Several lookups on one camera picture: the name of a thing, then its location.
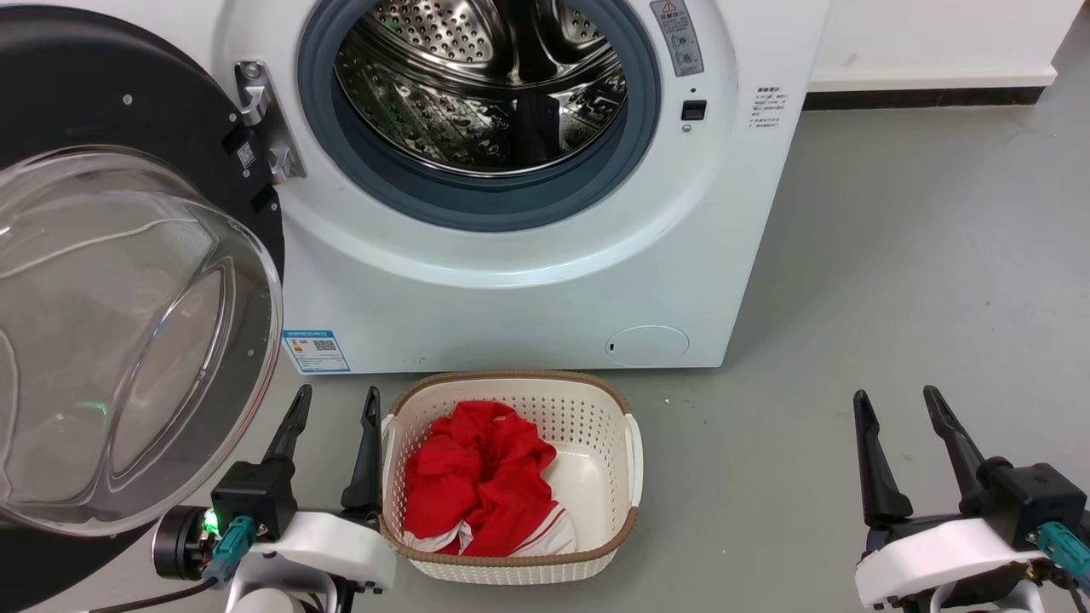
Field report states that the cream perforated laundry basket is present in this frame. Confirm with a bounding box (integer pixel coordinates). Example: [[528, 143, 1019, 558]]
[[378, 370, 645, 587]]

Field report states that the stainless steel washer drum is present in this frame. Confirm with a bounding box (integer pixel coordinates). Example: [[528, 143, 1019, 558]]
[[334, 0, 630, 179]]

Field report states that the metal door hinge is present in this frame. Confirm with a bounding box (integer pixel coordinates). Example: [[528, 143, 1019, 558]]
[[232, 60, 308, 185]]

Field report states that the dark baseboard strip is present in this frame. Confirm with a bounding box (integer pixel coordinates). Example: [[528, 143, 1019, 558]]
[[804, 85, 1047, 112]]

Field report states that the black round glass washer door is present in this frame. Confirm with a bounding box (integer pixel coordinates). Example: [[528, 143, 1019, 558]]
[[0, 4, 287, 613]]

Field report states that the teal connector camera cable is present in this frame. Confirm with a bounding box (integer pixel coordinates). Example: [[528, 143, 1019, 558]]
[[1034, 521, 1090, 613], [85, 514, 258, 613]]

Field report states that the teal connector right camera cable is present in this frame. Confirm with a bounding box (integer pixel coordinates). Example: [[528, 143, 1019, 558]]
[[1034, 521, 1090, 613]]

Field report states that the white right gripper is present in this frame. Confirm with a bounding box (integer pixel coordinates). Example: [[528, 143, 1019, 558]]
[[852, 385, 1047, 610]]

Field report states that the teal connector left camera cable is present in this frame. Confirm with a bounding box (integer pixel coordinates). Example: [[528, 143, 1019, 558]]
[[85, 514, 258, 613]]

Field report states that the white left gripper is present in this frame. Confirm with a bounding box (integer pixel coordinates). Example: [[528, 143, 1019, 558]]
[[152, 384, 398, 613]]

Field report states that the round white filter cover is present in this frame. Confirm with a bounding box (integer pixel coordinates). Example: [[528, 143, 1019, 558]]
[[605, 324, 691, 370]]

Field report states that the blue energy label sticker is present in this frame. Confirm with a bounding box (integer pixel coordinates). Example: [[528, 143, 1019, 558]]
[[281, 329, 352, 375]]

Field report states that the white front-load washing machine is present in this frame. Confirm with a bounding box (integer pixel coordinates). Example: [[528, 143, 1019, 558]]
[[203, 0, 832, 376]]

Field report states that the red and white garment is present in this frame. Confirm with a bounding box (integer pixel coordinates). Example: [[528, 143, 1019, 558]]
[[401, 399, 579, 559]]

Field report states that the grey warning sticker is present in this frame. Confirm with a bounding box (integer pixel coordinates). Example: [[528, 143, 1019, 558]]
[[650, 0, 706, 78]]

